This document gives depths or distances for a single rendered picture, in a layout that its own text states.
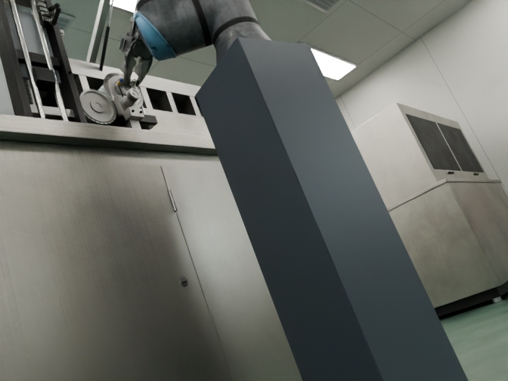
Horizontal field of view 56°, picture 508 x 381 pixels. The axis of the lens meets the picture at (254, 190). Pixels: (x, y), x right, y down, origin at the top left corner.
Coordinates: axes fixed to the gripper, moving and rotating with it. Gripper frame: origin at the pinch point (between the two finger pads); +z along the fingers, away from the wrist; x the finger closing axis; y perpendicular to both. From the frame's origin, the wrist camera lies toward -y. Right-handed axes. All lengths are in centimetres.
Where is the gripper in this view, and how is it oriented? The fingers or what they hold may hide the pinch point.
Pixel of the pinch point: (133, 82)
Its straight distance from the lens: 168.4
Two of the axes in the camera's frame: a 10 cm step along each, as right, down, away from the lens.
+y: -7.1, -3.9, 5.9
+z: -3.0, 9.2, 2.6
